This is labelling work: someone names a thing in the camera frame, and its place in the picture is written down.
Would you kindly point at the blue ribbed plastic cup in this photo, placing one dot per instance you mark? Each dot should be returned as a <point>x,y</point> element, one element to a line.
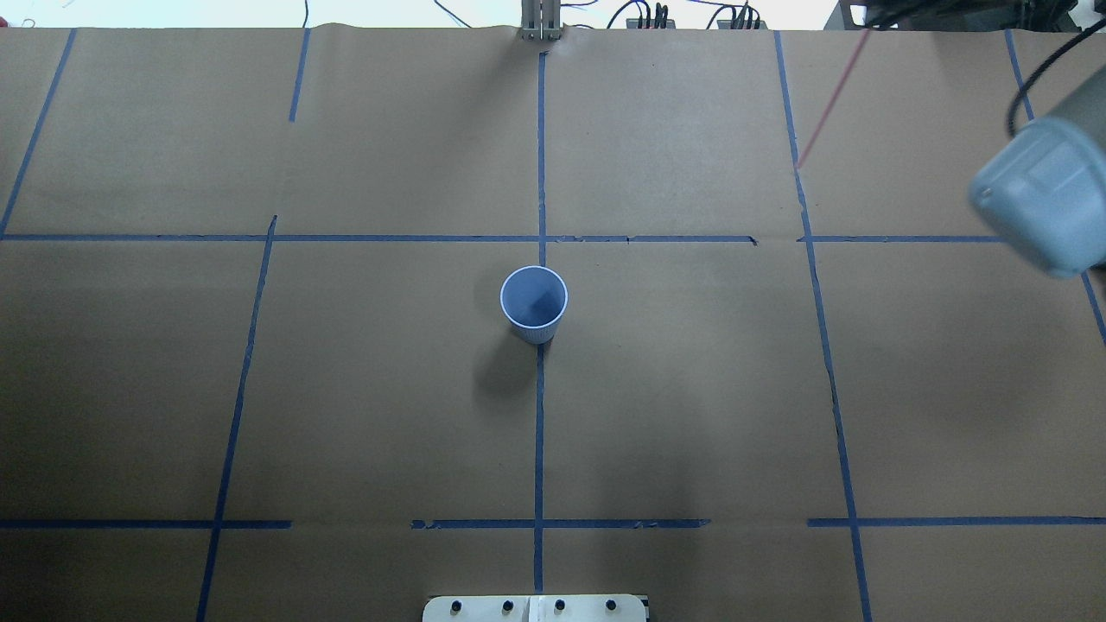
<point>534,299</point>

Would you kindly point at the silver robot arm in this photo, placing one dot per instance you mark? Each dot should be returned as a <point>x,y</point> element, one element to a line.
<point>1044,193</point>

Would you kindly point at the aluminium frame post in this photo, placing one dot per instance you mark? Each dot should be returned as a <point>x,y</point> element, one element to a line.
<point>541,20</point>

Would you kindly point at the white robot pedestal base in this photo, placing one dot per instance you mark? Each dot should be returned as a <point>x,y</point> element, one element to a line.
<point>538,607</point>

